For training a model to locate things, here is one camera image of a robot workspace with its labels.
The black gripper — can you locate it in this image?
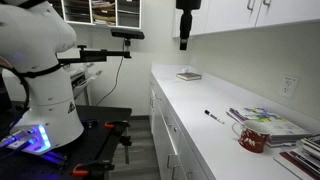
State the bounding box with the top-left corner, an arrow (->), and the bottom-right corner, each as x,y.
179,8 -> 194,52

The black and white marker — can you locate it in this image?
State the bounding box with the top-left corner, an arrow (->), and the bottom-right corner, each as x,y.
204,109 -> 226,125

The white lower cabinet unit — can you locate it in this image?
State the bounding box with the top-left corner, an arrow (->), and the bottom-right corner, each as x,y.
148,74 -> 215,180

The stack of magazines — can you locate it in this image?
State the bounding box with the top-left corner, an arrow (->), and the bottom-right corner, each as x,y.
226,106 -> 313,138

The white office machine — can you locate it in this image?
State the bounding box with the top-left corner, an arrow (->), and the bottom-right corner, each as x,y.
57,49 -> 105,107

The black robot table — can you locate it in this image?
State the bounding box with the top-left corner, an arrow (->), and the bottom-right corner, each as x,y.
0,104 -> 133,180

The red patterned mug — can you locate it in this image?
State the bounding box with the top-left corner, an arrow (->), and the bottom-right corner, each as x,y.
231,119 -> 272,154

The grey paper pile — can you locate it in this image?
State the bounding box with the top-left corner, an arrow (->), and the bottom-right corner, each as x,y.
265,128 -> 313,148

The dark book stack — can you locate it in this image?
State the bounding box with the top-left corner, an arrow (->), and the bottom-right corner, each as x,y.
273,133 -> 320,180

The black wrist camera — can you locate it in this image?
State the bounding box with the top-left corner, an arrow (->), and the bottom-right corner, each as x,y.
175,0 -> 203,11

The white upper wall cabinet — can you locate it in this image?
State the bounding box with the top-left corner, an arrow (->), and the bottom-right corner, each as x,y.
171,0 -> 320,39

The black stereo camera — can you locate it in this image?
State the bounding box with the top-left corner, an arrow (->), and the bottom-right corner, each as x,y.
110,28 -> 146,41

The thin black camera cable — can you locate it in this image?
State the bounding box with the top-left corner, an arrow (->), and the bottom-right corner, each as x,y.
95,39 -> 126,107

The white wall paper organizer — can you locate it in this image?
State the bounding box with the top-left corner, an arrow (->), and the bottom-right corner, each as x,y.
49,0 -> 143,31

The black clamp orange handle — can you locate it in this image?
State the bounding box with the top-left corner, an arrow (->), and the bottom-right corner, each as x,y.
103,120 -> 133,165
71,159 -> 116,178

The white wall outlet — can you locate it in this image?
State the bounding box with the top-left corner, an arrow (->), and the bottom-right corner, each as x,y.
278,74 -> 300,99

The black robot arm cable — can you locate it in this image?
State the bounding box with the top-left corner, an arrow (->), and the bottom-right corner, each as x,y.
0,56 -> 33,135

